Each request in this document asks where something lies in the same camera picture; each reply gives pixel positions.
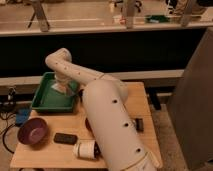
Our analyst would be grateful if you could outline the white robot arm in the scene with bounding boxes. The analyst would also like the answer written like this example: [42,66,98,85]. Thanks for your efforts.
[45,48,159,171]

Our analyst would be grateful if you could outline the orange bowl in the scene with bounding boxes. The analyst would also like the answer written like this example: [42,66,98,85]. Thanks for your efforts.
[85,118,92,132]

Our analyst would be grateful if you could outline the wooden table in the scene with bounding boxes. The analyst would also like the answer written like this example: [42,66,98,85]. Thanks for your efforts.
[10,82,163,170]

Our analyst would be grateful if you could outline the green plastic tray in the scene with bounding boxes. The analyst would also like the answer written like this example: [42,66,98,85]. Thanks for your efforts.
[31,72,79,113]

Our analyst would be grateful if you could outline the black rectangular case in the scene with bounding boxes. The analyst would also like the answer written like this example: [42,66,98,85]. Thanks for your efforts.
[54,133,78,145]

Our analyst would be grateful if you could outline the white jar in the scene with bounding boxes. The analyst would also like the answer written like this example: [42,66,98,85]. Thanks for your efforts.
[73,140,95,159]

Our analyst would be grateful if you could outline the dark grape bunch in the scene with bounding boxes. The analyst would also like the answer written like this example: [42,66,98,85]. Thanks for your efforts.
[94,144,101,158]

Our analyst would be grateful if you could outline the purple bowl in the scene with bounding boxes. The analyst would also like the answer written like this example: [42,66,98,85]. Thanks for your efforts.
[17,118,48,145]

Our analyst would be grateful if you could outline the blue box on floor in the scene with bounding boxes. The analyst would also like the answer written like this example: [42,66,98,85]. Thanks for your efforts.
[15,109,31,126]

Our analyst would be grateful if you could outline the black handled brush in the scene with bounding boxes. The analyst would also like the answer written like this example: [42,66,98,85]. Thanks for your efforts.
[133,118,144,132]

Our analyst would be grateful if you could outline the black cables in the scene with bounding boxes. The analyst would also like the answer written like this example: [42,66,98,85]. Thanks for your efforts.
[0,99,21,154]

